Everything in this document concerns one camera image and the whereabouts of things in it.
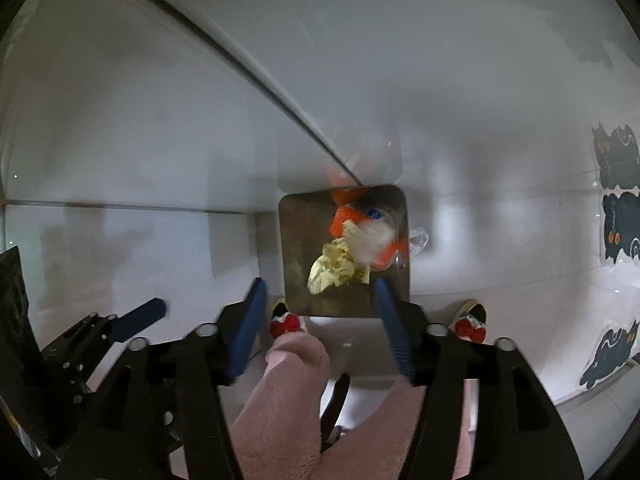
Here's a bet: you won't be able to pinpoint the pink fleece trousers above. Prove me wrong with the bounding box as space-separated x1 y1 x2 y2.
227 332 476 480

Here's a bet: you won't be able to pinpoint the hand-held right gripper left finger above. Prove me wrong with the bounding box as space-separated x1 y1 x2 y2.
57 277 271 480

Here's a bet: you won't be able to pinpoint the clear plastic bag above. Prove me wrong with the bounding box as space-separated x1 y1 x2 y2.
395 227 431 267

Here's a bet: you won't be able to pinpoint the white crumpled tissue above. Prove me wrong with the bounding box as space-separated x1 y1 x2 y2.
347 220 397 263

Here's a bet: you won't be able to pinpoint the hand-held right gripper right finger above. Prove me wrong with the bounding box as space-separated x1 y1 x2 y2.
372 277 586 480

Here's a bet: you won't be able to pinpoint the orange crumpled packet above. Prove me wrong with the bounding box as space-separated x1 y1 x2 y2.
330 187 408 271

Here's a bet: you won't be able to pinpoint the square metal trash bin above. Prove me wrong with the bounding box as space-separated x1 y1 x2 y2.
277 185 412 318

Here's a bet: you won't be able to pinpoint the slipper with red bow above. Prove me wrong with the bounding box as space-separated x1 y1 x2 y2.
447 300 491 344
269 297 308 339

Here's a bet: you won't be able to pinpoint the black cat floor sticker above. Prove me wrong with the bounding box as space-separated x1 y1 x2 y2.
600 192 640 264
580 319 640 389

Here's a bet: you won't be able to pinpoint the yellow crumpled paper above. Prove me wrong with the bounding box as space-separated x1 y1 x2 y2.
307 237 371 295

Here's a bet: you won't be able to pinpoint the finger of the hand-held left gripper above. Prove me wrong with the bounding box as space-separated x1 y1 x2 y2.
80 297 168 356

